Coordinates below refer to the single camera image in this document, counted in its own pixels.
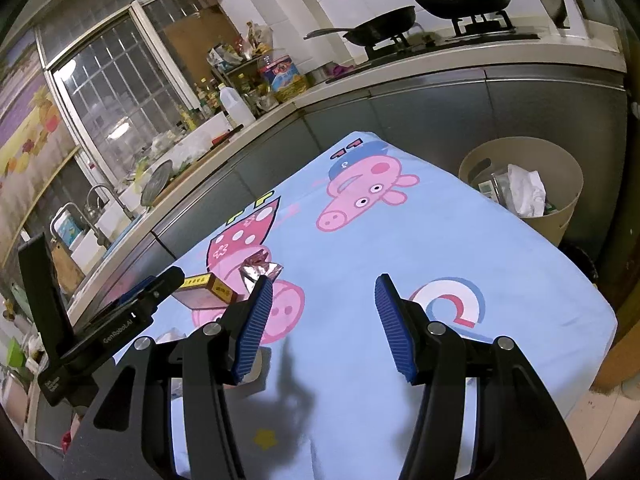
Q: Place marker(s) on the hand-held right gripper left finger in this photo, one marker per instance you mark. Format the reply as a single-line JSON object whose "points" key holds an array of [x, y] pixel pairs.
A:
{"points": [[252, 325]]}

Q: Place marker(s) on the wooden cutting board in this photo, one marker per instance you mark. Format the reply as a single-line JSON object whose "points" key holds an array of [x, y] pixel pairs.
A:
{"points": [[67, 272]]}

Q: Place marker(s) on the silver foil wrapper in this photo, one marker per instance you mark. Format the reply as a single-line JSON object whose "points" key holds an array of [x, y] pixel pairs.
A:
{"points": [[257, 270]]}

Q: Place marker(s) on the yellow brown small box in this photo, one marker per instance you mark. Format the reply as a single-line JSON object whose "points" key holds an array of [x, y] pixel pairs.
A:
{"points": [[205, 291]]}

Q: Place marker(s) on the large cooking oil bottle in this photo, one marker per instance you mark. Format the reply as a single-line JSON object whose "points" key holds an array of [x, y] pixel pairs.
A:
{"points": [[282, 77]]}

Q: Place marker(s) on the blue white container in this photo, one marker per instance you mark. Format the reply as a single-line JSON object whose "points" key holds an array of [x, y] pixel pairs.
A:
{"points": [[67, 230]]}

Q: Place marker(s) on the white tissue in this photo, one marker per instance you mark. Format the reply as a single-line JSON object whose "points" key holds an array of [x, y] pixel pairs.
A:
{"points": [[525, 190]]}

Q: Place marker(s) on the white lid stand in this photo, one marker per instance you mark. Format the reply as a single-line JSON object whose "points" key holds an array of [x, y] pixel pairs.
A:
{"points": [[572, 7]]}

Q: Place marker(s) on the blue cartoon pig cloth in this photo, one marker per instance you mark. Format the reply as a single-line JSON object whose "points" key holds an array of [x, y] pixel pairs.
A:
{"points": [[450, 240]]}

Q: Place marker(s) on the row of sauce bottles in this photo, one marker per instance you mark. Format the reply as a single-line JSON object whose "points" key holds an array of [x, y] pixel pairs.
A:
{"points": [[200, 105]]}

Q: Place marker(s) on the barred window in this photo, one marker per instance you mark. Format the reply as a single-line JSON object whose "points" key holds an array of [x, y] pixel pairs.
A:
{"points": [[115, 85]]}

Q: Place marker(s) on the purple cloth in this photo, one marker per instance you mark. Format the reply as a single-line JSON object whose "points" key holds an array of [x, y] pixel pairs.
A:
{"points": [[340, 69]]}

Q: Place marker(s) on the grey kitchen cabinet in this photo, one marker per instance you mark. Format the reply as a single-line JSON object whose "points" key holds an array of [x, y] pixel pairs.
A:
{"points": [[450, 105]]}

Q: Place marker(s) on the round mesh lid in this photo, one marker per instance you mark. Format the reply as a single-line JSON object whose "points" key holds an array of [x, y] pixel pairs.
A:
{"points": [[156, 182]]}

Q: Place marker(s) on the pile of snack bags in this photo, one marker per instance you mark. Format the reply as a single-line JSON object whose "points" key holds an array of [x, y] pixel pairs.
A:
{"points": [[240, 50]]}

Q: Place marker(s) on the steel faucet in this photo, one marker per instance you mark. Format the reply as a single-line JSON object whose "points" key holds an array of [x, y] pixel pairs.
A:
{"points": [[90, 227], [112, 197]]}

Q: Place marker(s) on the steel bowl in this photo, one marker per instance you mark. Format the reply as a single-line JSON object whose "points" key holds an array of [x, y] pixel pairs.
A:
{"points": [[316, 77]]}

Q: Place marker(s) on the beige plastic bin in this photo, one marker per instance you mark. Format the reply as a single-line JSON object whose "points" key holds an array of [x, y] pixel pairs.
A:
{"points": [[555, 230]]}

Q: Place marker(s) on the black gas stove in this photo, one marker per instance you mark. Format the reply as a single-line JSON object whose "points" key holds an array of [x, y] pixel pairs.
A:
{"points": [[425, 46]]}

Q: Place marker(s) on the fruit wall poster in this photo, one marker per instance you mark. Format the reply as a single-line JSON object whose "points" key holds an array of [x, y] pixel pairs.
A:
{"points": [[30, 150]]}

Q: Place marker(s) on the white plastic tub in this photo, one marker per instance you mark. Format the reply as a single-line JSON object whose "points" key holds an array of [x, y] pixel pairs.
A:
{"points": [[205, 132]]}

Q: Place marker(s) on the white plastic jug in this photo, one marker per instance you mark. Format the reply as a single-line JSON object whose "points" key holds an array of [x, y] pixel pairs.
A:
{"points": [[235, 110]]}

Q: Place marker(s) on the black frying pan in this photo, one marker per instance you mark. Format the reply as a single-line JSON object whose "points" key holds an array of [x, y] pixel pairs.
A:
{"points": [[385, 25]]}

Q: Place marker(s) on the brown board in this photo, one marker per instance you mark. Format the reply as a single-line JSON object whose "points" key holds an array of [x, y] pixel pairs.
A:
{"points": [[200, 42]]}

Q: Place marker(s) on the black bucket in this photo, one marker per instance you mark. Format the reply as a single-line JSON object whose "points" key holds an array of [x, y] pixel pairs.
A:
{"points": [[577, 262]]}

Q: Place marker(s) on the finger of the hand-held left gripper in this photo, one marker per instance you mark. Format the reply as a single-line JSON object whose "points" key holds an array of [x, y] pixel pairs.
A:
{"points": [[130, 294], [165, 285]]}

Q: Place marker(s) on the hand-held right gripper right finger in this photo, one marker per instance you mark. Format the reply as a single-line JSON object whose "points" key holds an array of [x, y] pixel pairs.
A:
{"points": [[395, 330]]}

